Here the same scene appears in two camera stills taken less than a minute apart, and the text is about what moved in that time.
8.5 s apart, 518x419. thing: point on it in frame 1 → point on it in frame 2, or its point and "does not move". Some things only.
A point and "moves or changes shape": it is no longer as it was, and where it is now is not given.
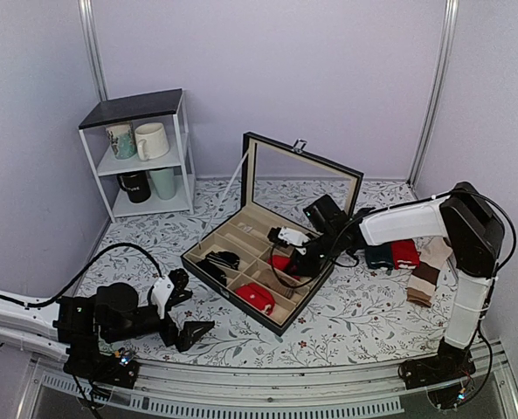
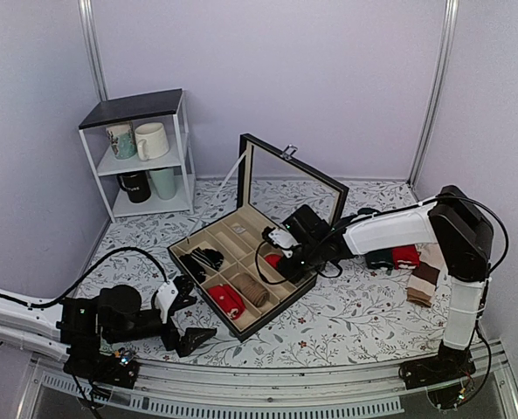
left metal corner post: x=92 y=38 does not move
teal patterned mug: x=122 y=139 does not move
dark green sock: x=379 y=256 does not move
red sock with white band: x=405 y=254 does not move
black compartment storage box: x=279 y=177 moves or changes shape
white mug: x=152 y=141 does not move
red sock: x=258 y=297 → x=228 y=300
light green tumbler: x=164 y=182 does not move
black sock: x=214 y=262 → x=200 y=259
